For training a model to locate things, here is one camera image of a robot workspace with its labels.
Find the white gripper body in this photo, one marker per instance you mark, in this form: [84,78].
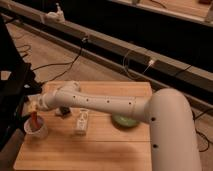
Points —
[34,104]

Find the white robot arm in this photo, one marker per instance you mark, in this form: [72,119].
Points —
[174,144]

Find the white ceramic cup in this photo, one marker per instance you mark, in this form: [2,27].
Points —
[40,133]

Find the green ceramic bowl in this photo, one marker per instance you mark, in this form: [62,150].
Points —
[124,121]

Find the black and white small box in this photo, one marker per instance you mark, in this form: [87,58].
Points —
[62,111]

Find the black camera stand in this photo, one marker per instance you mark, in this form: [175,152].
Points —
[17,81]

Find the white object on rail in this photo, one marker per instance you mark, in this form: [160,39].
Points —
[58,15]

